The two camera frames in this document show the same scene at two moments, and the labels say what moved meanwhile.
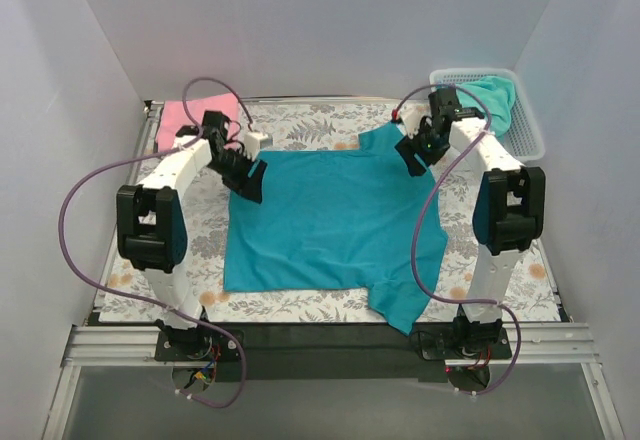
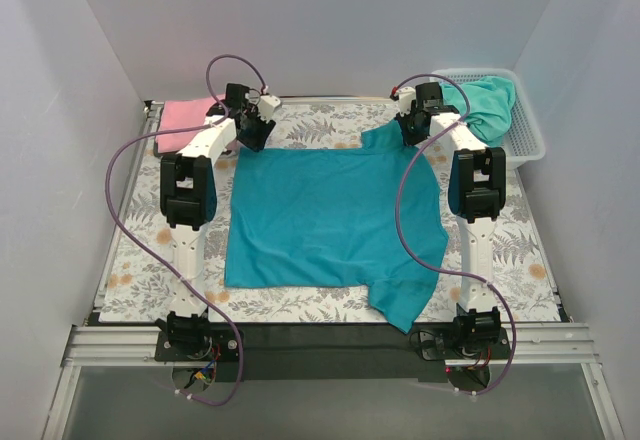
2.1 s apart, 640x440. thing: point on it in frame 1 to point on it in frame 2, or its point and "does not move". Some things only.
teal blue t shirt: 339,220 does not move
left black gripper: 239,171 to 255,130
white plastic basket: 522,136 does not move
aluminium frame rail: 536,345 does not move
